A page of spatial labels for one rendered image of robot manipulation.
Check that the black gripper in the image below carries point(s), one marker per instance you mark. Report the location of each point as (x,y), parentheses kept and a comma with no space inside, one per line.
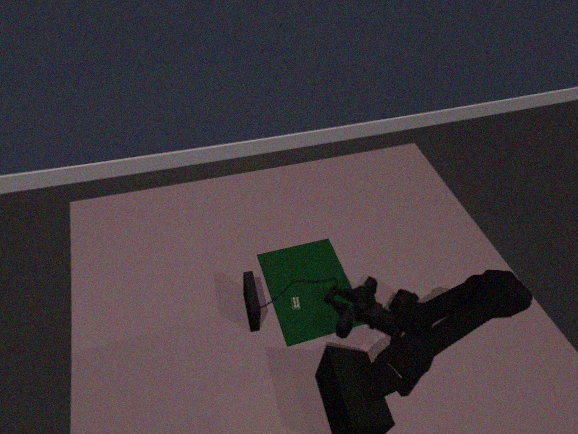
(344,325)

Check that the black cable with plug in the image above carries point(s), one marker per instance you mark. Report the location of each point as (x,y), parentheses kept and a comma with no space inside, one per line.
(330,293)

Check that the green circuit board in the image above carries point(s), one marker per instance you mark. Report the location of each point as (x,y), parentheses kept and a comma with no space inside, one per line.
(301,310)

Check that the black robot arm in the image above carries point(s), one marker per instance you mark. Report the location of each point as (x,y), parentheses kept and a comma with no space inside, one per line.
(493,294)

